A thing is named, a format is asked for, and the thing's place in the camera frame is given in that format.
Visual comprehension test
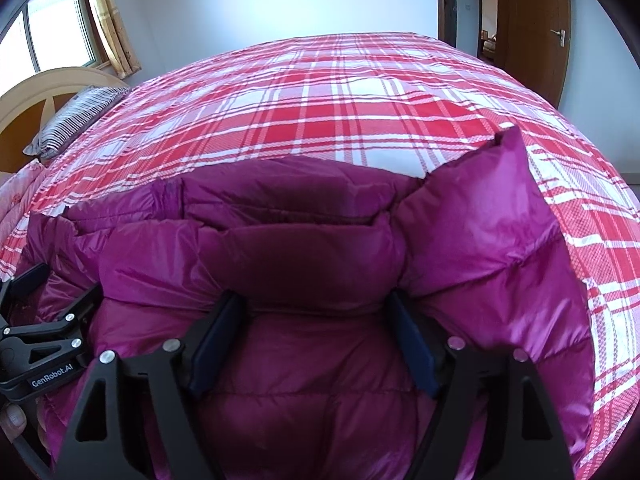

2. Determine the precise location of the wooden round headboard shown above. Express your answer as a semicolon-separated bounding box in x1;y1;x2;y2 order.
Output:
0;67;128;174

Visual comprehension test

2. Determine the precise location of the window with frame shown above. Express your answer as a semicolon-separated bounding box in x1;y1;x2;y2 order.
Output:
0;0;107;93

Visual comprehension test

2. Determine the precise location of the magenta down jacket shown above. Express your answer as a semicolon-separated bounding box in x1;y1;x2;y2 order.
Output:
16;128;594;479

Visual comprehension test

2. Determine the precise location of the striped grey pillow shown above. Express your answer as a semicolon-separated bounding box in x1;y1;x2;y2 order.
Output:
23;86;131;164

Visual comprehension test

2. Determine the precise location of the pink floral quilt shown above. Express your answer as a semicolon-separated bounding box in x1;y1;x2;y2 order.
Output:
0;160;47;244

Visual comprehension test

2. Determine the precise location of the dark door frame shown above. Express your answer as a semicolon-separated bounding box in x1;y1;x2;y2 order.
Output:
438;0;498;64

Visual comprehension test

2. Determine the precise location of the yellow curtain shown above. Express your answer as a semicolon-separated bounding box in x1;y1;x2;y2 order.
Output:
89;0;141;79

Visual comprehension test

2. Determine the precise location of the silver door handle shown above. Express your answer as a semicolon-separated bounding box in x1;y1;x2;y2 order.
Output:
550;28;566;48

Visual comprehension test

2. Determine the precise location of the brown wooden door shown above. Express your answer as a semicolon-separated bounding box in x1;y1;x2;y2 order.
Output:
495;0;572;107

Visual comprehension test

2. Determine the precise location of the red white plaid bedspread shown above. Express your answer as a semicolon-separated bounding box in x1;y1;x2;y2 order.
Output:
1;32;639;479

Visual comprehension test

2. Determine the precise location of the person's left hand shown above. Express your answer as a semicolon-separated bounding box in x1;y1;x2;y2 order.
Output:
0;404;27;443

